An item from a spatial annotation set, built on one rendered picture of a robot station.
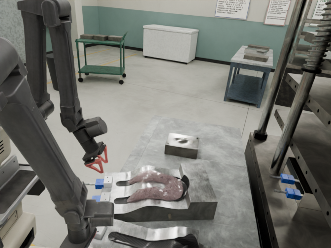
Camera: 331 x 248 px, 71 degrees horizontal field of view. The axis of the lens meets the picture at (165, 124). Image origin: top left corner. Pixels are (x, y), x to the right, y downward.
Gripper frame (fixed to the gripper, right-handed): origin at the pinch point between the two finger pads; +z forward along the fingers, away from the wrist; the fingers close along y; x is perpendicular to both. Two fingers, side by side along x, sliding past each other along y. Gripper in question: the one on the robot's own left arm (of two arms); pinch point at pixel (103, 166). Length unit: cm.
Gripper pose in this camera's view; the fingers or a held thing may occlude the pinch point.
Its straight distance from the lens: 104.5
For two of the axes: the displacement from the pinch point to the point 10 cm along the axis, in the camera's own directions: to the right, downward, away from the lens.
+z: 3.8, 8.3, 4.2
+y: 0.4, -4.7, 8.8
